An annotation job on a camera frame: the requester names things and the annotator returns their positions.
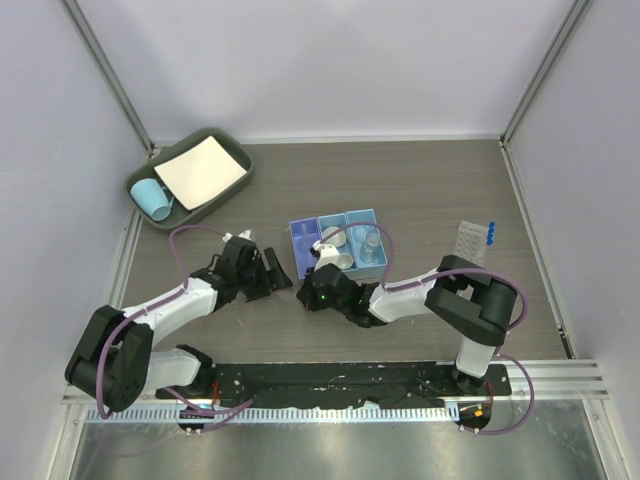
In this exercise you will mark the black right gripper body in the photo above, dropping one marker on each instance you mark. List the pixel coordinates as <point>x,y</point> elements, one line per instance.
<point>315,301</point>

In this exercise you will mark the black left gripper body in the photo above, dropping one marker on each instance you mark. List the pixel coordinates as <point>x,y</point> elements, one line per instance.
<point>254,282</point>

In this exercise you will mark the small white ceramic bowl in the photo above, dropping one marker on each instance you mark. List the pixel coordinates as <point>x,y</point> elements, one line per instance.
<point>345,261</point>

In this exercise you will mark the large white ceramic bowl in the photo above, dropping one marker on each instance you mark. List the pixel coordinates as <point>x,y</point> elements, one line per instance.
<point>333,235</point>

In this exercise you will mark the small clear glass bottle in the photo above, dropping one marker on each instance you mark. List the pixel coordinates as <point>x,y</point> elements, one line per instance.
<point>370,247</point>

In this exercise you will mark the blue tiered organizer box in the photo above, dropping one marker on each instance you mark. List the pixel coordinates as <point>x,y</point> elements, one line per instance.
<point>359,270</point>

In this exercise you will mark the clear test tube rack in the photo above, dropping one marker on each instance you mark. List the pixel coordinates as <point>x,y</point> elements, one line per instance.
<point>471,242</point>

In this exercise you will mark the clear glass beaker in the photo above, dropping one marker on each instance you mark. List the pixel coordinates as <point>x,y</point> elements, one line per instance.
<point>366,234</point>

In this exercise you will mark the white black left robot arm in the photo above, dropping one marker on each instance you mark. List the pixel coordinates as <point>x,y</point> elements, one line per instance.
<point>115,361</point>

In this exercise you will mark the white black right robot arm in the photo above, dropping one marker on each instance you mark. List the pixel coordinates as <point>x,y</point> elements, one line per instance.
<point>475,302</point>

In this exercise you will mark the white square plate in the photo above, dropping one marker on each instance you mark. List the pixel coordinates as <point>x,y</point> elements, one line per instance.
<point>200,174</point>

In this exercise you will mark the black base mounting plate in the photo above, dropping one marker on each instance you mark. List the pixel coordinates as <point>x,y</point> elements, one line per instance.
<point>388,385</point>

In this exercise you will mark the dark green plastic tray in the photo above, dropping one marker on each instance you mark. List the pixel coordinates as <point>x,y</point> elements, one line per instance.
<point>179,215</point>

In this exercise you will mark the light blue mug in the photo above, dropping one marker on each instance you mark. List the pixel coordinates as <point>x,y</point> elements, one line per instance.
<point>155,200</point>

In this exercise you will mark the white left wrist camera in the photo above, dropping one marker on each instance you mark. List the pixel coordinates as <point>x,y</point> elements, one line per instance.
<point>246,234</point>

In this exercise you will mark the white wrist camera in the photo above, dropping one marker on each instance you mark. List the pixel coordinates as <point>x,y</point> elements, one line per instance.
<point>325,254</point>
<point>246,234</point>

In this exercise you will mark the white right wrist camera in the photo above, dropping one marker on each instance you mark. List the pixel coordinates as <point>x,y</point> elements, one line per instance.
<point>325,254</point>

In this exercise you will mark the white slotted cable duct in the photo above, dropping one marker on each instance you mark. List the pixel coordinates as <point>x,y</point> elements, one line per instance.
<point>369,413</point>

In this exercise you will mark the aluminium rail profile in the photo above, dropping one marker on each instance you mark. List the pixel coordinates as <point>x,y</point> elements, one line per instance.
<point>566,379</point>

